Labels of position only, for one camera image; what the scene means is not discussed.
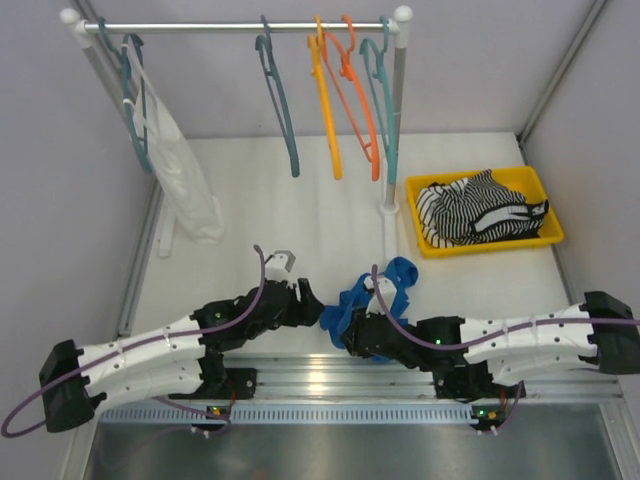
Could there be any blue tank top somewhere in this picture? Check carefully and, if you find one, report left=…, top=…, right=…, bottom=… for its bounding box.
left=319, top=256, right=422, bottom=369

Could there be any slate blue hanger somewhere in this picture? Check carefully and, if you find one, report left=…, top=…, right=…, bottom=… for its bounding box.
left=254, top=15, right=300, bottom=178

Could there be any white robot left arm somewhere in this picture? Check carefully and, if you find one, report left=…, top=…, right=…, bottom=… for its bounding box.
left=39, top=278, right=324, bottom=433

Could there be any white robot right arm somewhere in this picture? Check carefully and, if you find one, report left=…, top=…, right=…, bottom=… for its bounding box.
left=339, top=291, right=639, bottom=401

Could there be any orange hanger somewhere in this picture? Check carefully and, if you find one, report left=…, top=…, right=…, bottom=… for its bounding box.
left=319, top=15, right=382, bottom=182

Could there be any teal hanger right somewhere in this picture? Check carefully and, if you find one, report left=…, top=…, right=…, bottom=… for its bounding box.
left=359, top=16, right=398, bottom=185

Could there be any teal hanger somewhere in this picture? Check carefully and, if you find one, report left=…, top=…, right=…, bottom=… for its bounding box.
left=95, top=17, right=156, bottom=174
left=359, top=16, right=398, bottom=185

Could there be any yellow hanger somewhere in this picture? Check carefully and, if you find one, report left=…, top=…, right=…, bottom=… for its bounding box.
left=307, top=15, right=343, bottom=180

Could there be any teal hanger left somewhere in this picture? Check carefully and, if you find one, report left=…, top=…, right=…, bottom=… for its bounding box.
left=95, top=17, right=156, bottom=174

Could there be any black white striped garment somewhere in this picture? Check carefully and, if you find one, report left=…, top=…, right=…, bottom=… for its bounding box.
left=416, top=169, right=550, bottom=249

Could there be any white hanging garment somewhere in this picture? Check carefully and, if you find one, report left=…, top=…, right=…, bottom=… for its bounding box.
left=121, top=35, right=224, bottom=244

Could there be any yellow plastic tray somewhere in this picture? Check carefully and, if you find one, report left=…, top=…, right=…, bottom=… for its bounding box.
left=405, top=166, right=564, bottom=258

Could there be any white clothes rack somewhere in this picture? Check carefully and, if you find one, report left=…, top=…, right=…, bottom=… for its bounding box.
left=60, top=1, right=413, bottom=258

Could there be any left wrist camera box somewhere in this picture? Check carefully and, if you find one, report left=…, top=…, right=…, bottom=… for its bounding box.
left=265, top=250, right=296, bottom=278

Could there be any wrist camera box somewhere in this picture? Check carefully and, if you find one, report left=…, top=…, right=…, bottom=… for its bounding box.
left=265, top=250, right=296, bottom=278
left=364, top=276, right=397, bottom=314

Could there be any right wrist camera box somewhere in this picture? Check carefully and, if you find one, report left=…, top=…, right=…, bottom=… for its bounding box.
left=364, top=276, right=397, bottom=314

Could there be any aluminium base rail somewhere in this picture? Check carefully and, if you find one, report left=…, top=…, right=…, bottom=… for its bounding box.
left=224, top=355, right=623, bottom=403

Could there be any slotted grey cable duct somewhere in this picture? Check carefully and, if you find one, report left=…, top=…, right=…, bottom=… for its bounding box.
left=99, top=402, right=531, bottom=426

